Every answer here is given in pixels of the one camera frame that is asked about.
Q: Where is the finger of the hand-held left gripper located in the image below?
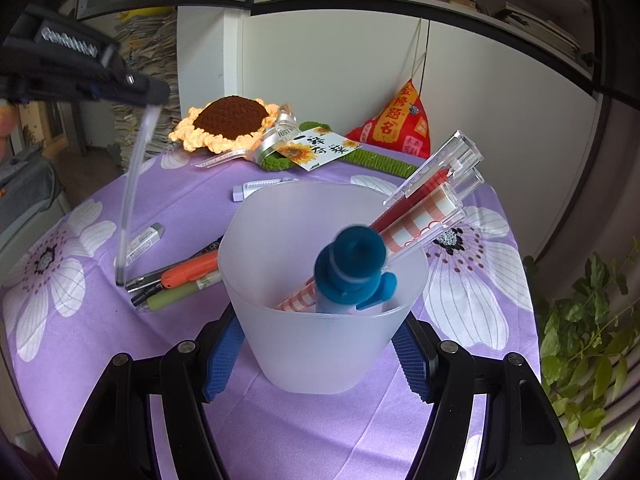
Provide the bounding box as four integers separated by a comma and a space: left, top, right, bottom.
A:
92, 57, 171, 107

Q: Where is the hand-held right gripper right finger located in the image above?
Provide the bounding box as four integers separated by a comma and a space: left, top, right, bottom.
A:
391, 317, 578, 480

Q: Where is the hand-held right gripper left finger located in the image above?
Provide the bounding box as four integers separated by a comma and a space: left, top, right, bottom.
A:
57, 307, 246, 480

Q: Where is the green pen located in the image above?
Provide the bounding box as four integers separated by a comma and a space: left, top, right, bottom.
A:
131, 272, 224, 315

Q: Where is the clear plastic pen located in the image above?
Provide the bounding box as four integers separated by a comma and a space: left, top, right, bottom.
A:
115, 104, 162, 286

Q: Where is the translucent white plastic cup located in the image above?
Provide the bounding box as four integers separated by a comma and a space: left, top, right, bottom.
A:
217, 181, 429, 393

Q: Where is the black pen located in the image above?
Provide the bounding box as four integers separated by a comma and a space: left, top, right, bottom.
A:
124, 235, 224, 293

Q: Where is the blue pen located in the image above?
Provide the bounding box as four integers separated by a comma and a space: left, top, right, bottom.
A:
315, 225, 397, 313

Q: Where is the white eraser with sleeve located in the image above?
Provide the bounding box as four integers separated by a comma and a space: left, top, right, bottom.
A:
127, 223, 166, 263

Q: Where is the orange gingham pen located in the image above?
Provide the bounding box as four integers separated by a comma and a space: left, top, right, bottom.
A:
276, 167, 486, 311

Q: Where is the pile of books and papers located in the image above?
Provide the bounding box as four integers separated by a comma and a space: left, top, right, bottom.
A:
112, 10, 181, 156

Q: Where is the purple floral tablecloth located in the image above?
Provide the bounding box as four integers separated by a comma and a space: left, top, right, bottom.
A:
0, 147, 543, 480

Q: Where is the grey bag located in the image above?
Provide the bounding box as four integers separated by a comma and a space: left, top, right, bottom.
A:
0, 155, 68, 251

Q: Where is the white satin ribbon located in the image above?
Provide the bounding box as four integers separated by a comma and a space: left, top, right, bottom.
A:
197, 102, 301, 168

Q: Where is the green leafy plant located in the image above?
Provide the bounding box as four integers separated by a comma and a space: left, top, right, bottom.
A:
522, 240, 640, 461

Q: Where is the sunflower print card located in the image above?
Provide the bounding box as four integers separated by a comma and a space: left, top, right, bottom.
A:
275, 127, 362, 171

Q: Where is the red triangular hanging pouch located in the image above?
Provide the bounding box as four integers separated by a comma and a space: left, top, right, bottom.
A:
345, 17, 432, 159

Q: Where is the pinkish grey curtain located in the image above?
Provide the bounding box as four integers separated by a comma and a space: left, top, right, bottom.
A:
597, 100, 640, 261

